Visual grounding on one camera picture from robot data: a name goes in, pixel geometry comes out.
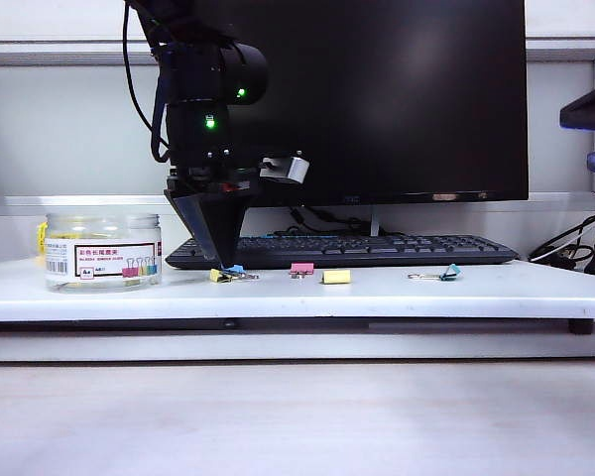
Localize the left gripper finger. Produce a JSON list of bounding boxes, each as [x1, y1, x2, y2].
[[174, 195, 220, 260], [195, 191, 252, 267]]

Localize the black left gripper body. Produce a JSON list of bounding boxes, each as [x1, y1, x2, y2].
[[163, 166, 263, 199]]

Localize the blue binder clip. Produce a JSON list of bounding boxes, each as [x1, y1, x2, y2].
[[224, 264, 261, 280]]

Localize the clear plastic clip jar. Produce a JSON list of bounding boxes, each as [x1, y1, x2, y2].
[[44, 212, 163, 294]]

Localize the white desk riser board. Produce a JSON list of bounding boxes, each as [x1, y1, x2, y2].
[[0, 256, 595, 324]]

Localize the black computer keyboard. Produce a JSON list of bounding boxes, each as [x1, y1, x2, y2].
[[164, 235, 520, 272]]

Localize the yellow tape roll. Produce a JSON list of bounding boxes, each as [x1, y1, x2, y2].
[[35, 222, 49, 269]]

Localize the teal binder clip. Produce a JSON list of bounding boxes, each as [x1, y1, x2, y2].
[[407, 264, 461, 283]]

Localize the black computer monitor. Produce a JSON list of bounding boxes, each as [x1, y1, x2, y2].
[[178, 0, 530, 208]]

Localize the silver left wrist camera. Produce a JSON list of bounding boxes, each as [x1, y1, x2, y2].
[[259, 151, 311, 186]]

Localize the black cable bundle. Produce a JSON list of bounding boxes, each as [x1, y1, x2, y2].
[[528, 207, 595, 264]]

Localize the black monitor cables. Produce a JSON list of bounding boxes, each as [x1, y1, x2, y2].
[[272, 205, 378, 237]]

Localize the white cable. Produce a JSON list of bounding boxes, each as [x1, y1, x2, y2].
[[529, 211, 595, 263]]

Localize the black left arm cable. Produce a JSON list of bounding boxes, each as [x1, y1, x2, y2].
[[121, 0, 173, 165]]

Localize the aluminium partition frame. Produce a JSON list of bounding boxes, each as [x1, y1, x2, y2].
[[0, 30, 595, 217]]

